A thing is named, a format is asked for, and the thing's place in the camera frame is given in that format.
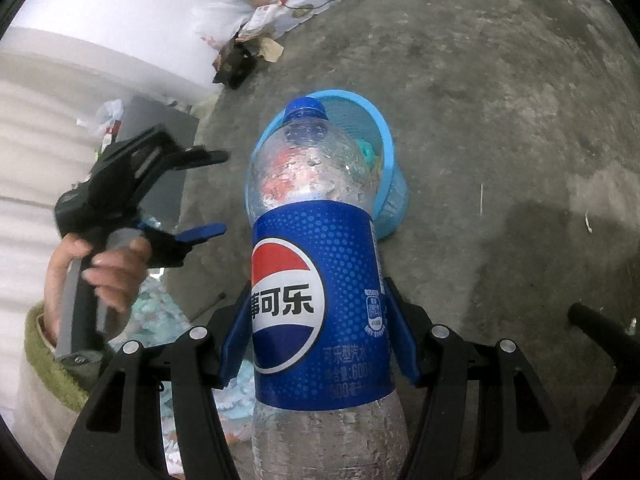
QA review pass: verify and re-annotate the white plastic shopping bag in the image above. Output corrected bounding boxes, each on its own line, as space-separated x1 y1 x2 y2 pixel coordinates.
192 0 256 49

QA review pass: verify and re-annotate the brown paper piece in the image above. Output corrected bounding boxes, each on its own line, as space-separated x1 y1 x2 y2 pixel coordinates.
255 37 284 64

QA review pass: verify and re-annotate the blue plastic mesh basket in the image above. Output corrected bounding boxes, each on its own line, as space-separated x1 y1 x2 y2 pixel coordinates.
246 90 409 241

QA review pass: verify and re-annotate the person's left forearm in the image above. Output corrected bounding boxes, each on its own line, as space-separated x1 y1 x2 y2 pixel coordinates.
14 305 108 476

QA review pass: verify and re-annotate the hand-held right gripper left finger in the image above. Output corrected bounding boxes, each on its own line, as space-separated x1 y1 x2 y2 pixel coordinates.
54 280 253 480

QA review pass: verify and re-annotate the grey cabinet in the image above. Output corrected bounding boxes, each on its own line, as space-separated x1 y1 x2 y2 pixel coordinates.
107 96 201 282

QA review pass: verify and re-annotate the teal plastic bag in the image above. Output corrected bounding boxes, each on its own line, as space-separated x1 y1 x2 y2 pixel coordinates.
356 139 377 174

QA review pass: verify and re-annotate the person's left hand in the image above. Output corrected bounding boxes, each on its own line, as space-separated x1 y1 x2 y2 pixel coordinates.
44 236 152 342

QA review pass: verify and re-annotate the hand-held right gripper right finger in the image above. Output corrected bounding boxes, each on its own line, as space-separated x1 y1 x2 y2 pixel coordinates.
382 276 583 480

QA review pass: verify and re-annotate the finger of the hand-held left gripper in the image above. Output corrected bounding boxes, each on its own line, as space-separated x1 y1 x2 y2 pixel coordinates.
154 146 231 176
142 223 227 269

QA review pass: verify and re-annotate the dark printed box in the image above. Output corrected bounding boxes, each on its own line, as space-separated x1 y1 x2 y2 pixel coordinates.
212 40 261 90

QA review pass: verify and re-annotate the blue label soda bottle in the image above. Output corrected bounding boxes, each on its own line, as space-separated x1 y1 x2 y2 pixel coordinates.
245 96 417 480

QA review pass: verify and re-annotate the blue floral quilt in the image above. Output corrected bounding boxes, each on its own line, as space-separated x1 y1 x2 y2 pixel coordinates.
107 270 262 480

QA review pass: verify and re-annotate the clear plastic bag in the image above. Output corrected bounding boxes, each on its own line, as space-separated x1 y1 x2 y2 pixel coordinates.
77 99 124 137

